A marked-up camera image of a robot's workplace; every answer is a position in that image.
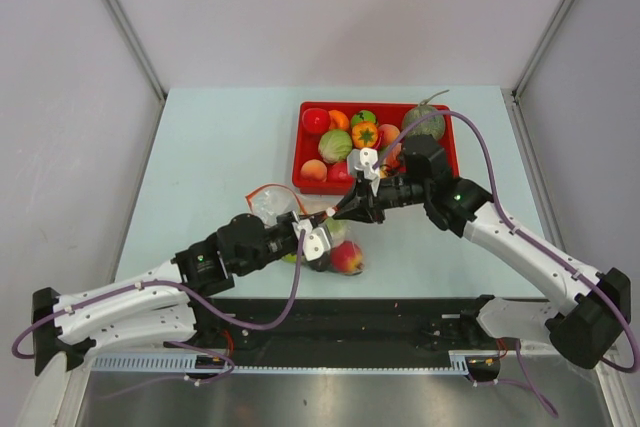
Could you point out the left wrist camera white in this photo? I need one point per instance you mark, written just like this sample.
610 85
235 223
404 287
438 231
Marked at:
313 240

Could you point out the orange fruit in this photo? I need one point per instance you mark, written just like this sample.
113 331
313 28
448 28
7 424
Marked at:
339 121

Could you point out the pink peach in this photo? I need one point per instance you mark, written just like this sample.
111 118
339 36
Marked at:
391 132

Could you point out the green cabbage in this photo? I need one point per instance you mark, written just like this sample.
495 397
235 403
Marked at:
334 146

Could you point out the red apple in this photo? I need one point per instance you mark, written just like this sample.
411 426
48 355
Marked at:
338 173
316 121

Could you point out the red apple bottom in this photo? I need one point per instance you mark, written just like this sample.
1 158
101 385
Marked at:
338 173

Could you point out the green bell pepper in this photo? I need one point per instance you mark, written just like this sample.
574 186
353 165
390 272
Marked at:
363 116

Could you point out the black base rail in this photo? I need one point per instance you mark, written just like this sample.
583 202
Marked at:
356 333

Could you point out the green melon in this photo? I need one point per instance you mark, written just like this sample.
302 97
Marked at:
434 126

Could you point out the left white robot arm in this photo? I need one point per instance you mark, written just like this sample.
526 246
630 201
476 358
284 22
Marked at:
168 303

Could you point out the clear zip top bag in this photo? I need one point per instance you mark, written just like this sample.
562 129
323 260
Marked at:
271 200

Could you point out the red plastic tray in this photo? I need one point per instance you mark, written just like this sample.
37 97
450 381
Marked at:
307 143

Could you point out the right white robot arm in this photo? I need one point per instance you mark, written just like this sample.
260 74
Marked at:
584 310

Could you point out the watermelon slice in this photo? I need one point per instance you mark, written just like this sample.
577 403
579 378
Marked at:
392 160

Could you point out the green apple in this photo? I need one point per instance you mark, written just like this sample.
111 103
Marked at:
290 258

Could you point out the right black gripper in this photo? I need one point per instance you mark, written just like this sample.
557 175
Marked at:
359 206

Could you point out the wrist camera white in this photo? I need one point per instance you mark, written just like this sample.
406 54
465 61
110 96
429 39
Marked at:
313 240
365 161

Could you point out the red apple top left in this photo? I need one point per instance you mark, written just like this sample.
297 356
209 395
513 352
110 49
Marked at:
316 121

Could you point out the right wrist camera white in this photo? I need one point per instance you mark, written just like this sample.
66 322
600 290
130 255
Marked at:
365 161

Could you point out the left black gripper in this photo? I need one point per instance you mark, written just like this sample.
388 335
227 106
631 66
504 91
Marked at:
288 218

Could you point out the orange bell pepper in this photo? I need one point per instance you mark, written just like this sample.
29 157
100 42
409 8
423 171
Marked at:
364 135

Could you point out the white cauliflower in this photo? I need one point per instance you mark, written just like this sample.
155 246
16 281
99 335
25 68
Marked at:
336 230

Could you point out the red chili pepper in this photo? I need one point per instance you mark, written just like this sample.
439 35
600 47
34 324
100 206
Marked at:
379 139

